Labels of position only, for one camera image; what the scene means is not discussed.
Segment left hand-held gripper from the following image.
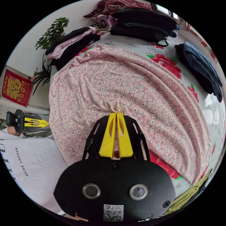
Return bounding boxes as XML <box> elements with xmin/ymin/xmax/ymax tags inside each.
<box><xmin>14</xmin><ymin>109</ymin><xmax>50</xmax><ymax>133</ymax></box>

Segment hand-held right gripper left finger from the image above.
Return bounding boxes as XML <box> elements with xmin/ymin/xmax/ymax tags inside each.
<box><xmin>99</xmin><ymin>113</ymin><xmax>116</xmax><ymax>159</ymax></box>

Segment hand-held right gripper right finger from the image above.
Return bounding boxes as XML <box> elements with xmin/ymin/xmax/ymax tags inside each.
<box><xmin>117</xmin><ymin>113</ymin><xmax>134</xmax><ymax>159</ymax></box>

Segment pink floral pajama pants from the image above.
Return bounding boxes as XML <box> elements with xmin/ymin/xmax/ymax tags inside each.
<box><xmin>48</xmin><ymin>44</ymin><xmax>211</xmax><ymax>185</ymax></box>

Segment pile of black and floral clothes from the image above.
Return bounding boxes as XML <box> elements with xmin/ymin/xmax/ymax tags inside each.
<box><xmin>45</xmin><ymin>26</ymin><xmax>101</xmax><ymax>71</ymax></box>

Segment person's left hand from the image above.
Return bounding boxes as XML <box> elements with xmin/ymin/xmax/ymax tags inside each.
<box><xmin>0</xmin><ymin>127</ymin><xmax>24</xmax><ymax>137</ymax></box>

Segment person's body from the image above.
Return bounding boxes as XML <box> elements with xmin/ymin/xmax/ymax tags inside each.
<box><xmin>0</xmin><ymin>130</ymin><xmax>69</xmax><ymax>215</ymax></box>

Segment plant with long narrow leaves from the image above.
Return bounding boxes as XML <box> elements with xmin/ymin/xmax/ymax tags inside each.
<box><xmin>29</xmin><ymin>52</ymin><xmax>52</xmax><ymax>96</ymax></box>

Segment yellow-green garment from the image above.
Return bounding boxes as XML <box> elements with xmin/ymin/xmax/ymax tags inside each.
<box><xmin>162</xmin><ymin>169</ymin><xmax>213</xmax><ymax>217</ymax></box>

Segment green leafy plant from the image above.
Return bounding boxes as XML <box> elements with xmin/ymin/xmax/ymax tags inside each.
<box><xmin>35</xmin><ymin>17</ymin><xmax>70</xmax><ymax>51</ymax></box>

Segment pile of blue and black clothes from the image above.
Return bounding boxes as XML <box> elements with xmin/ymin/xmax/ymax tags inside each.
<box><xmin>174</xmin><ymin>41</ymin><xmax>223</xmax><ymax>103</ymax></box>

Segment dark red patterned blanket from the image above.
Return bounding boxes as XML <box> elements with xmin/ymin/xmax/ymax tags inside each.
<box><xmin>83</xmin><ymin>0</ymin><xmax>153</xmax><ymax>18</ymax></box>

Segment red wall calendar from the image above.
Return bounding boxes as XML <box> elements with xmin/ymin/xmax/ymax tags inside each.
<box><xmin>1</xmin><ymin>69</ymin><xmax>33</xmax><ymax>107</ymax></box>

